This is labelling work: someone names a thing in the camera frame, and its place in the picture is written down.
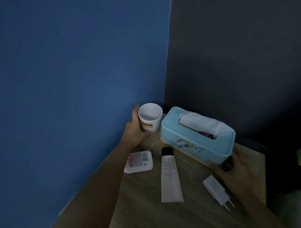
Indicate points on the person's right hand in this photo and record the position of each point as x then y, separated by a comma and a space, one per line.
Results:
235, 173

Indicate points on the person's left hand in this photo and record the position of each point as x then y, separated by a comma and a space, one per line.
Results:
134, 134

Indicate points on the white mug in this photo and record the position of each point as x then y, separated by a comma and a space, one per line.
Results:
150, 117

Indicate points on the white charger plug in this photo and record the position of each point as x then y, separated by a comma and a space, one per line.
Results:
215, 188

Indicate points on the white lotion bottle red cap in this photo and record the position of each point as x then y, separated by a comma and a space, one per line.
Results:
138, 162

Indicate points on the teal tissue box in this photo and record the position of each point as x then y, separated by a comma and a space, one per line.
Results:
200, 143

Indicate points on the white tube black cap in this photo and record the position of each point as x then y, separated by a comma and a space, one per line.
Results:
170, 178

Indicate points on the wooden nightstand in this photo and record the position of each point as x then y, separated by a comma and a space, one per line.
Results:
141, 202

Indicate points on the person's left forearm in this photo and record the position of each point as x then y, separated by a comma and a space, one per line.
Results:
94, 195

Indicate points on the white facial tissues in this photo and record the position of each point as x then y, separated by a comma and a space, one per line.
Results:
204, 124

